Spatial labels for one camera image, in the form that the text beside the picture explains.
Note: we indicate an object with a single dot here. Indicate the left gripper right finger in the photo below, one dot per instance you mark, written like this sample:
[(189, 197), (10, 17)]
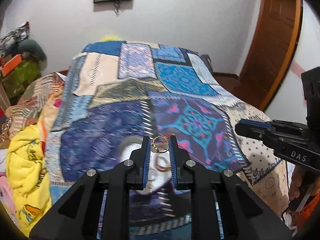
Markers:
[(222, 205)]

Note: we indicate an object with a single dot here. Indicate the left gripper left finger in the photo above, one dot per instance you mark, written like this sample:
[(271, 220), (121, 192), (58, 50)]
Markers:
[(97, 200)]

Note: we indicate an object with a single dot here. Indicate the purple heart-shaped tin box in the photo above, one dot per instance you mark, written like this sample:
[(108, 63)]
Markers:
[(159, 167)]

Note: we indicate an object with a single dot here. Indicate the operator hand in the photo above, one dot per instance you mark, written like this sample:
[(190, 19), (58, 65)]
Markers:
[(303, 188)]

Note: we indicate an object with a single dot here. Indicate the pink plush toy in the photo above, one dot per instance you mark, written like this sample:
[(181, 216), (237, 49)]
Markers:
[(7, 196)]

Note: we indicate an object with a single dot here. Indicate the yellow blanket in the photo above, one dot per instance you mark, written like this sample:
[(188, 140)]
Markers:
[(28, 178)]

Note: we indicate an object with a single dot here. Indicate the wooden door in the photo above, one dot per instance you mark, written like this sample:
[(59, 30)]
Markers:
[(272, 49)]

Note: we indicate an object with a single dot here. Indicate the striped orange blanket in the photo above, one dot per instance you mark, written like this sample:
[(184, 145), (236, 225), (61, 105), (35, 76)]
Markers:
[(28, 109)]

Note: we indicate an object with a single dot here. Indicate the blue patchwork bedspread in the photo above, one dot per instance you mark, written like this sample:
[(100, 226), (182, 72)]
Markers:
[(118, 89)]

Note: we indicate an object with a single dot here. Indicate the green cloth covered box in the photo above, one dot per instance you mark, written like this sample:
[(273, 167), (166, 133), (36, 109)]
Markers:
[(21, 77)]

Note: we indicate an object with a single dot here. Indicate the orange box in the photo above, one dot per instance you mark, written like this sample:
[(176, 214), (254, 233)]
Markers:
[(8, 65)]

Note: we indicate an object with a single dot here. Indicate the dark grey pillow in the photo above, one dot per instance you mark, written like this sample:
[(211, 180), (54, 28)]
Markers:
[(30, 48)]

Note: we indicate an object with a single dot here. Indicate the yellow round object behind bed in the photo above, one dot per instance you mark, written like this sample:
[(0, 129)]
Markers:
[(109, 38)]

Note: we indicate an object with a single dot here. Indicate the pile of clothes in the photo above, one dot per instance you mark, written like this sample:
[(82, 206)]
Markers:
[(15, 36)]

